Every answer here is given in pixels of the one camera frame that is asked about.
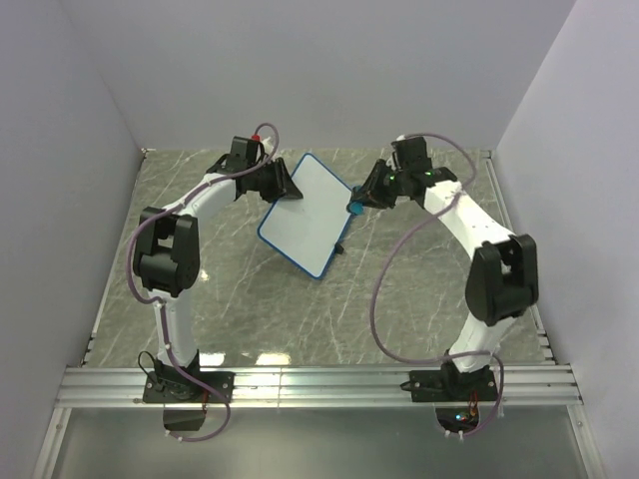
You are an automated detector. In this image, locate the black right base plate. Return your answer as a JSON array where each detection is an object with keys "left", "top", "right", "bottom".
[{"left": 400, "top": 364, "right": 498, "bottom": 402}]

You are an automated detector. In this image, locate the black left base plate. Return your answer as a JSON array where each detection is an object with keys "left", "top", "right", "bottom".
[{"left": 142, "top": 371, "right": 235, "bottom": 404}]

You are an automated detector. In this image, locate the blue framed whiteboard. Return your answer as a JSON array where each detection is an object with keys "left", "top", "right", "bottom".
[{"left": 257, "top": 153, "right": 352, "bottom": 279}]

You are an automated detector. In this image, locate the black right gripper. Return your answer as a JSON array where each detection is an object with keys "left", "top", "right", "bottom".
[{"left": 352, "top": 160, "right": 409, "bottom": 211}]

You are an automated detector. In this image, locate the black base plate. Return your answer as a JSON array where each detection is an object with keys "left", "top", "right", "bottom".
[
  {"left": 400, "top": 364, "right": 498, "bottom": 402},
  {"left": 142, "top": 371, "right": 235, "bottom": 404}
]

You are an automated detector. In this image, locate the aluminium front rail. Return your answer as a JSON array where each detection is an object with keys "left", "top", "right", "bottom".
[{"left": 54, "top": 365, "right": 582, "bottom": 409}]

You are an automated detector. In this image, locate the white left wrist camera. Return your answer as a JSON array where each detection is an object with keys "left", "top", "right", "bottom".
[{"left": 251, "top": 134, "right": 276, "bottom": 156}]

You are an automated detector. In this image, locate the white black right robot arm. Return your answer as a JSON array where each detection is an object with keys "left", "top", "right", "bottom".
[{"left": 347, "top": 133, "right": 539, "bottom": 399}]

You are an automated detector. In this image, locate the blue round eraser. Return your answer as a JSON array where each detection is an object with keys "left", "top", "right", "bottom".
[{"left": 347, "top": 202, "right": 363, "bottom": 216}]

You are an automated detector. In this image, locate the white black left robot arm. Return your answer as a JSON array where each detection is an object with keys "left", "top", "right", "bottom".
[{"left": 127, "top": 134, "right": 304, "bottom": 401}]

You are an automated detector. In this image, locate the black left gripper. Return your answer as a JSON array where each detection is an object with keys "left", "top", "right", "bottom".
[{"left": 249, "top": 159, "right": 303, "bottom": 205}]

